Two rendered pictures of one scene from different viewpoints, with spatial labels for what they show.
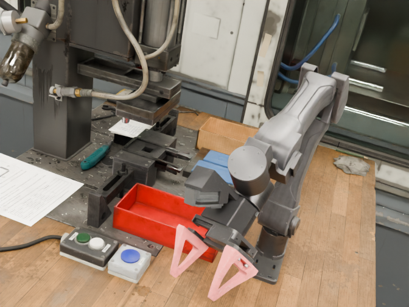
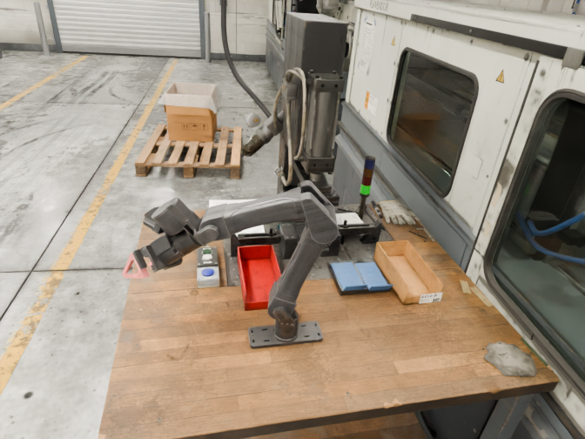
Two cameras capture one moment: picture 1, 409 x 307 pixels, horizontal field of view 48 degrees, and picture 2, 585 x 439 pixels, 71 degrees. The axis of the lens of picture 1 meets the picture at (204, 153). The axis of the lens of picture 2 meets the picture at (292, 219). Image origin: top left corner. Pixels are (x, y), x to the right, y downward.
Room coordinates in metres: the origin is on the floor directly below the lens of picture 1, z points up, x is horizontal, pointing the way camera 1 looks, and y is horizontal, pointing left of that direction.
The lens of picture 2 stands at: (0.47, -0.92, 1.75)
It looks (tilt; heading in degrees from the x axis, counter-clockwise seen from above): 30 degrees down; 63
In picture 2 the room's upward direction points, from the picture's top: 4 degrees clockwise
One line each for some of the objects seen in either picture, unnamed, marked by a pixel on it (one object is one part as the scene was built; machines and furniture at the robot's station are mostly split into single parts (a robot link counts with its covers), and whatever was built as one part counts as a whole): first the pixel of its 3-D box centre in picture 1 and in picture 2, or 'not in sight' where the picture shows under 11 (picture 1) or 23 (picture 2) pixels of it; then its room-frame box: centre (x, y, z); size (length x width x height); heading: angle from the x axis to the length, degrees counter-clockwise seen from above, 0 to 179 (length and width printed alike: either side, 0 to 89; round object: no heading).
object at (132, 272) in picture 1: (129, 267); (208, 280); (0.72, 0.11, 0.90); 0.07 x 0.07 x 0.06; 76
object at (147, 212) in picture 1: (172, 220); (259, 275); (0.87, 0.05, 0.93); 0.25 x 0.12 x 0.06; 76
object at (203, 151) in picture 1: (217, 168); (358, 275); (1.19, -0.05, 0.91); 0.17 x 0.16 x 0.02; 166
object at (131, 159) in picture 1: (146, 148); (310, 231); (1.11, 0.16, 0.98); 0.20 x 0.10 x 0.01; 166
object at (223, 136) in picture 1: (238, 143); (406, 271); (1.34, -0.10, 0.93); 0.25 x 0.13 x 0.08; 76
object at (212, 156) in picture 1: (231, 158); (373, 273); (1.22, -0.08, 0.93); 0.15 x 0.07 x 0.03; 76
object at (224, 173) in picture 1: (220, 169); (348, 273); (1.14, -0.05, 0.93); 0.15 x 0.07 x 0.03; 77
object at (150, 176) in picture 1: (145, 161); (308, 240); (1.11, 0.16, 0.94); 0.20 x 0.10 x 0.07; 166
